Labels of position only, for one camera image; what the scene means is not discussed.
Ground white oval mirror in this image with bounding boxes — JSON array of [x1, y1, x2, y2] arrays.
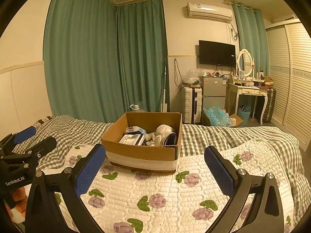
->
[[237, 49, 253, 77]]

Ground dark blue soft pouch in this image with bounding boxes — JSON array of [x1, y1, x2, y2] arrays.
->
[[165, 132, 177, 146]]

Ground white air conditioner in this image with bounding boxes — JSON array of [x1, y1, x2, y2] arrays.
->
[[187, 2, 233, 22]]

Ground wide green curtain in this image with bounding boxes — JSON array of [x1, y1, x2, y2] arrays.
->
[[44, 0, 117, 124]]

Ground narrow green curtain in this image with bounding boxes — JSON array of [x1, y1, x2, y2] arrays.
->
[[114, 0, 169, 124]]

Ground grey checked blanket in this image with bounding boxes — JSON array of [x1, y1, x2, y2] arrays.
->
[[10, 115, 305, 233]]

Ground light green window curtain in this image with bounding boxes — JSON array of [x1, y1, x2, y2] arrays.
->
[[232, 2, 271, 78]]

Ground person's left forearm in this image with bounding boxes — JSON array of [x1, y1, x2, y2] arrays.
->
[[3, 187, 29, 224]]

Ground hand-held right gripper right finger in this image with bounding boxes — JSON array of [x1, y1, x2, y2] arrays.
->
[[204, 146, 285, 233]]

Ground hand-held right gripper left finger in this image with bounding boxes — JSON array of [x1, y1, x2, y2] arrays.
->
[[25, 144, 107, 233]]

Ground brown floor cardboard box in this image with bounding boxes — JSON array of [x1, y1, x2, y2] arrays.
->
[[202, 110, 244, 127]]

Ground white round soft item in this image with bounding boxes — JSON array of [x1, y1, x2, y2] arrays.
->
[[155, 124, 176, 139]]

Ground black wall television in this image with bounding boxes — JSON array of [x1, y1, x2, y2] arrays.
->
[[199, 40, 236, 67]]

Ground white floral quilt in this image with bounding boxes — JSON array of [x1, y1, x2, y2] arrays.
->
[[52, 138, 295, 233]]

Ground large tissue pack dark label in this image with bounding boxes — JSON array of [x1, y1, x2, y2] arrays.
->
[[119, 133, 144, 146]]

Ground white suitcase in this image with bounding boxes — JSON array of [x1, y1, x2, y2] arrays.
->
[[182, 86, 203, 124]]

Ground dark wall cable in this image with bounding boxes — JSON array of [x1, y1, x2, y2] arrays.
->
[[174, 58, 185, 88]]

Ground white mop pole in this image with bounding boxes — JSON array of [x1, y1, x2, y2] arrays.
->
[[160, 58, 169, 113]]

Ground fridge top clutter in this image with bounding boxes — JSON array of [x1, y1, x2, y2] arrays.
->
[[200, 71, 227, 78]]

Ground dark suitcase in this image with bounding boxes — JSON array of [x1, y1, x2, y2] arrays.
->
[[255, 87, 277, 124]]

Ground clear plastic bag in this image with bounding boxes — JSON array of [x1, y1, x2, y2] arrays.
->
[[186, 68, 202, 85]]

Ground small grey fridge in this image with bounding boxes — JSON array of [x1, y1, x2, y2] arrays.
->
[[200, 76, 227, 117]]

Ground white louvred wardrobe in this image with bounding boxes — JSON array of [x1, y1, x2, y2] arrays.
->
[[265, 21, 311, 146]]

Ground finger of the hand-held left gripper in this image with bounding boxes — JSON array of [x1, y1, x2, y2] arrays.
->
[[0, 126, 37, 151], [14, 136, 58, 163]]

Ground blue plastic basket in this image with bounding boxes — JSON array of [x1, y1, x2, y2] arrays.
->
[[238, 104, 251, 122]]

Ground wall outlet with cables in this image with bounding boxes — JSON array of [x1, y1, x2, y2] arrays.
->
[[230, 22, 240, 42]]

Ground small blue tissue packet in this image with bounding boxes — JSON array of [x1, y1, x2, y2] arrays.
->
[[126, 126, 148, 135]]

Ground white dressing table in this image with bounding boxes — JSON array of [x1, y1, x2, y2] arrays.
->
[[228, 83, 268, 126]]

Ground white cloth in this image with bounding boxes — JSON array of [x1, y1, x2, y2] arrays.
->
[[145, 132, 163, 147]]

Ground dressing table clutter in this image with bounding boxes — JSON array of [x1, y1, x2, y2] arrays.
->
[[230, 70, 274, 88]]

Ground blue bubble wrap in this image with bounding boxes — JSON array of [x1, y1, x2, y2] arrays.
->
[[204, 103, 232, 127]]

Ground patterned pillow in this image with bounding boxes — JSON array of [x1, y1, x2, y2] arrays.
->
[[34, 115, 53, 127]]

